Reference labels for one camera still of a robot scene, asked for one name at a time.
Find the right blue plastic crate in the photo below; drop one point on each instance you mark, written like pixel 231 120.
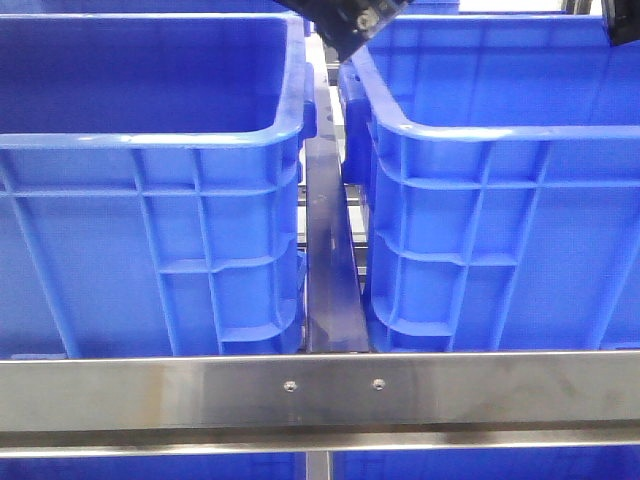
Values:
pixel 499 155

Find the back left blue crate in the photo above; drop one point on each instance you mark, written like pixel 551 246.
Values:
pixel 143 6

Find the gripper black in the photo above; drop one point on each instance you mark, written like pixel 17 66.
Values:
pixel 347 25

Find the steel rack front rail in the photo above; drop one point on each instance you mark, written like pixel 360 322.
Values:
pixel 332 402

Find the lower left blue crate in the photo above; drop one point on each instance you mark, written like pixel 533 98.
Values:
pixel 225 466

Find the left blue plastic crate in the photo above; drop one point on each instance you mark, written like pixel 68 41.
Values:
pixel 149 184

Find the blue plastic crate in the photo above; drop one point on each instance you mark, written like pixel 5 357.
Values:
pixel 149 184
pixel 499 155

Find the lower right blue crate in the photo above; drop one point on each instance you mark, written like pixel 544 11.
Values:
pixel 598 462

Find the far blue crate low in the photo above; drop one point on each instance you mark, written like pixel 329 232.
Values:
pixel 432 7

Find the steel rack centre divider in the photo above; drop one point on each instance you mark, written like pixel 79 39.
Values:
pixel 335 317

